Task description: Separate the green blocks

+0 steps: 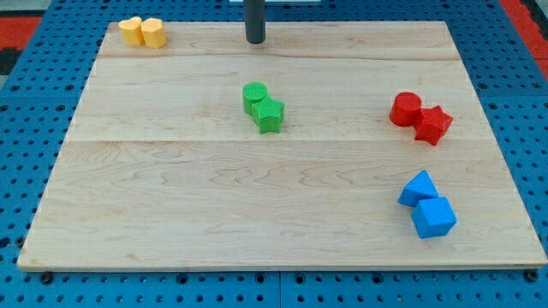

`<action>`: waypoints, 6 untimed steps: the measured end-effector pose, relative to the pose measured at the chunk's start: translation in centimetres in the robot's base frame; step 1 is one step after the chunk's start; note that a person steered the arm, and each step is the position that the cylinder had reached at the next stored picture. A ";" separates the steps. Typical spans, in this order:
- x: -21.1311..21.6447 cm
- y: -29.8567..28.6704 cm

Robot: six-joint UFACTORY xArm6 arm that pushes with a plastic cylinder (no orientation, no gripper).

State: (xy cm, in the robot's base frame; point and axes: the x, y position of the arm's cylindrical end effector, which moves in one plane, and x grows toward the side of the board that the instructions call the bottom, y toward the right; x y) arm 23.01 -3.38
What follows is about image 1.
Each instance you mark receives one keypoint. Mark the light wooden board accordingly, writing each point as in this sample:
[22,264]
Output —
[161,169]

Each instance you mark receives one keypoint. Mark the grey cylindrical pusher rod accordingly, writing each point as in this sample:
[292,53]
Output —
[254,19]

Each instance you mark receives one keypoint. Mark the yellow heart block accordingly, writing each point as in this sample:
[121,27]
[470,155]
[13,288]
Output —
[131,31]

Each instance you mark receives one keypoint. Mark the red cylinder block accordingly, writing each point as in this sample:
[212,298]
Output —
[405,109]

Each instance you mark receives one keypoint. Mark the red star block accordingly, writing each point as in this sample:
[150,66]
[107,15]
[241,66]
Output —
[432,124]

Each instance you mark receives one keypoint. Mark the blue cube block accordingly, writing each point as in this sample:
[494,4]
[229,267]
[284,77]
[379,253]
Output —
[433,217]

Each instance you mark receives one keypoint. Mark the green cylinder block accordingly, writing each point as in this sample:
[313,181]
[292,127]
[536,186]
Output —
[252,93]

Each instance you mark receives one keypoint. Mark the blue triangle block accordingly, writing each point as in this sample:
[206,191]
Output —
[419,188]

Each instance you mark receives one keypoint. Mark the green star block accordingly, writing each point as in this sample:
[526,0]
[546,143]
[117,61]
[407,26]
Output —
[268,115]

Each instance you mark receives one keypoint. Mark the yellow hexagon block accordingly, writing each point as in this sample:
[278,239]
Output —
[153,33]

